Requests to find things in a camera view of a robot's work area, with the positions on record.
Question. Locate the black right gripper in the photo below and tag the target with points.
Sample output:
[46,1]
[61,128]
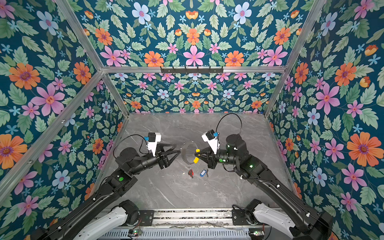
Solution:
[210,157]

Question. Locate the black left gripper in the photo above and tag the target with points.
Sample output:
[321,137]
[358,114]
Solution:
[162,160]

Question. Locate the large keyring with yellow sleeve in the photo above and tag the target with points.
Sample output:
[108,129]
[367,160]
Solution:
[188,151]

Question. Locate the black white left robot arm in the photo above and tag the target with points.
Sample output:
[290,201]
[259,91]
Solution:
[116,185]

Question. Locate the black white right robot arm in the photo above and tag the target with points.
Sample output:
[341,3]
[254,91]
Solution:
[253,170]

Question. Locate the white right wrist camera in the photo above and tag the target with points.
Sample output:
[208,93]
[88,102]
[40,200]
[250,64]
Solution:
[212,138]

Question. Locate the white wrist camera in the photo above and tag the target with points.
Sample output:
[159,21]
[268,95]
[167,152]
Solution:
[212,138]
[152,141]

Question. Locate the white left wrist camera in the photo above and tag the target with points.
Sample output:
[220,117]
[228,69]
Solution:
[152,141]

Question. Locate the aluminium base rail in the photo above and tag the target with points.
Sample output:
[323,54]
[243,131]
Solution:
[192,217]

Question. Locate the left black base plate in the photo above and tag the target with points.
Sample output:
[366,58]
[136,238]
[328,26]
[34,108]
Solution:
[140,218]

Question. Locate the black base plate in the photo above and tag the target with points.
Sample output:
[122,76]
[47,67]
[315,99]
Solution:
[140,218]
[243,218]

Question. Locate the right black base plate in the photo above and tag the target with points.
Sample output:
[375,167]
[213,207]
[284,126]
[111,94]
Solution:
[243,218]

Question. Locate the white vented cable duct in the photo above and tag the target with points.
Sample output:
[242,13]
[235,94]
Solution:
[179,234]

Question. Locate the black hook rail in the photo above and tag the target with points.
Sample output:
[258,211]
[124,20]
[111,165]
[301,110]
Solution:
[190,70]

